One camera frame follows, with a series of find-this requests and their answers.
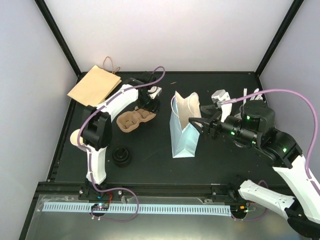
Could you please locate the black frame post left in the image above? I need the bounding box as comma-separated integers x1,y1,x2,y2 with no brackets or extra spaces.
34,0,82,77

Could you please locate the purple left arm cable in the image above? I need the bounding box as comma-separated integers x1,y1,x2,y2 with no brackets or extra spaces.
77,66,166,192

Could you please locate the light blue cable duct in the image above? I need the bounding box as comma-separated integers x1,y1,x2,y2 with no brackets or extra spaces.
42,202,232,217

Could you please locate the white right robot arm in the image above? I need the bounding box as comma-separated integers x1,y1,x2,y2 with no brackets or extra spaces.
188,100,320,240

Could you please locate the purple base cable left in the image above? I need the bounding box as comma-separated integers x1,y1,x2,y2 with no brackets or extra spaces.
89,186,140,222

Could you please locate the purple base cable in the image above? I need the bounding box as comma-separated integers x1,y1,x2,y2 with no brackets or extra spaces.
231,180,271,223
89,186,140,222

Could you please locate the stack of black lids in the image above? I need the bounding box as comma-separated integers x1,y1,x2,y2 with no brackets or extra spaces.
112,146,132,168

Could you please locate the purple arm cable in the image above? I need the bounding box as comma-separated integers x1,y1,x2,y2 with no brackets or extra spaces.
77,66,166,192
217,88,320,196

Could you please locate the light blue paper bag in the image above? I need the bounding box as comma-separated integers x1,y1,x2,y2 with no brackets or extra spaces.
169,91,201,158

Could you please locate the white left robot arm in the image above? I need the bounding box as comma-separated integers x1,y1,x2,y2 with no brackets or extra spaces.
75,71,162,200

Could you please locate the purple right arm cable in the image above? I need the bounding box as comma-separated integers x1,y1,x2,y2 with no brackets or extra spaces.
217,88,320,196

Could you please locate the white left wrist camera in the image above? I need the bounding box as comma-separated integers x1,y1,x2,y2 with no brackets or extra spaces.
147,86,162,100

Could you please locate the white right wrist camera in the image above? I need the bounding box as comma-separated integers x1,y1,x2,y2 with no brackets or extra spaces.
211,89,232,123

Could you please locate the black frame post right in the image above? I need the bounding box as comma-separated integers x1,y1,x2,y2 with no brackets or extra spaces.
255,0,304,77

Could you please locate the black circuit board with leds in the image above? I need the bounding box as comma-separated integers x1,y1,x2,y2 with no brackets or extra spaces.
91,203,110,211

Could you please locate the brown kraft paper bag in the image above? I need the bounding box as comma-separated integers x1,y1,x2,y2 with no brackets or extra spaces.
67,56,122,106

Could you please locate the black frame post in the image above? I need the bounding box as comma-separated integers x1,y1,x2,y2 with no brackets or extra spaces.
34,0,82,77
255,0,304,77

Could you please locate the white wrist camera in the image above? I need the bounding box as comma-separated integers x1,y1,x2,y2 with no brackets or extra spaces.
147,86,162,100
211,89,232,123

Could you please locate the white paper coffee cup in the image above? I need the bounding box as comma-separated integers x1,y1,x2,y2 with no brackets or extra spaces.
69,129,84,147

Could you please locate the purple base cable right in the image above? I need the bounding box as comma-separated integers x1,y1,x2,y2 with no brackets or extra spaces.
231,180,271,223

